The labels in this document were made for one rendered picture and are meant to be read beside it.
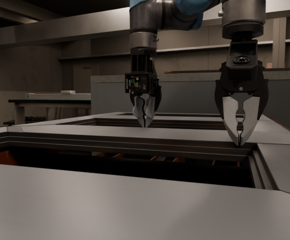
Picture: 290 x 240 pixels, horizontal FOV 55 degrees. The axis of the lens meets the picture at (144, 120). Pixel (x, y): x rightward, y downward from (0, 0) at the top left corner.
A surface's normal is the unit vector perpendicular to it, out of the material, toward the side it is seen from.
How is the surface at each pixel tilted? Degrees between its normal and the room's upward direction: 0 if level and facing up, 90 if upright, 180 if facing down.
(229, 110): 90
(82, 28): 90
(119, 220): 0
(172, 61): 90
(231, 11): 90
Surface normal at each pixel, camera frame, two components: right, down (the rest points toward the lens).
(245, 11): -0.21, 0.08
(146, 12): 0.08, 0.09
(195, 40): -0.43, 0.07
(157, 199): 0.00, -1.00
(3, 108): 0.90, 0.04
